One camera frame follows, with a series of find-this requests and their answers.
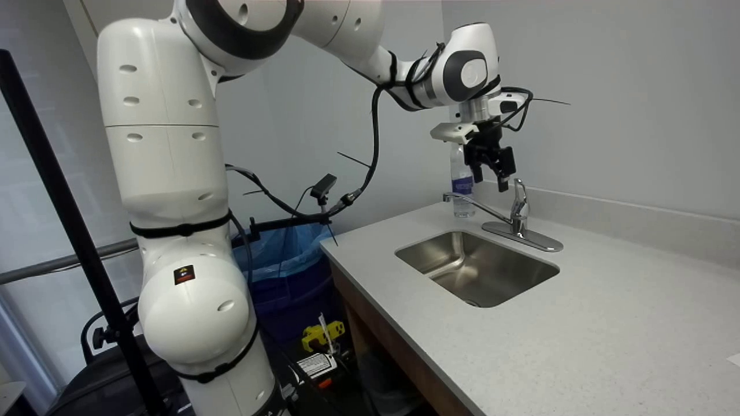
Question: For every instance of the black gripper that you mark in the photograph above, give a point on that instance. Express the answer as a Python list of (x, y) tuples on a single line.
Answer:
[(486, 152)]

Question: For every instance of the chrome sink faucet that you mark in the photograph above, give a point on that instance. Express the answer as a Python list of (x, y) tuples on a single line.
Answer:
[(514, 222)]

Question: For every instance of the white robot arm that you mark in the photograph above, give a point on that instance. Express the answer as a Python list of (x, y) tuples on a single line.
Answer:
[(159, 81)]

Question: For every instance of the stainless steel sink basin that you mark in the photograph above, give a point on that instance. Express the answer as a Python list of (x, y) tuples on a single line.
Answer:
[(473, 270)]

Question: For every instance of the clear water bottle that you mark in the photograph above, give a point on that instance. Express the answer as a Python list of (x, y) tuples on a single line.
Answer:
[(462, 184)]

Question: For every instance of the blue trash bin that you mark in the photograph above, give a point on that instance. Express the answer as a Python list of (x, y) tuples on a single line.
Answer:
[(290, 286)]

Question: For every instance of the yellow black tool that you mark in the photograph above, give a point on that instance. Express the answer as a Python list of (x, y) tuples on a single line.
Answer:
[(317, 339)]

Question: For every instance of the black tripod pole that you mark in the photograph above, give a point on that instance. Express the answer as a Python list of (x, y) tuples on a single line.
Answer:
[(75, 227)]

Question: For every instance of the black bag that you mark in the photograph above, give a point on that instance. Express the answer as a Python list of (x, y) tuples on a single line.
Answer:
[(105, 384)]

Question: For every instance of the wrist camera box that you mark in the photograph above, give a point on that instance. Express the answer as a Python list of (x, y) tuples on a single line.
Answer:
[(455, 132)]

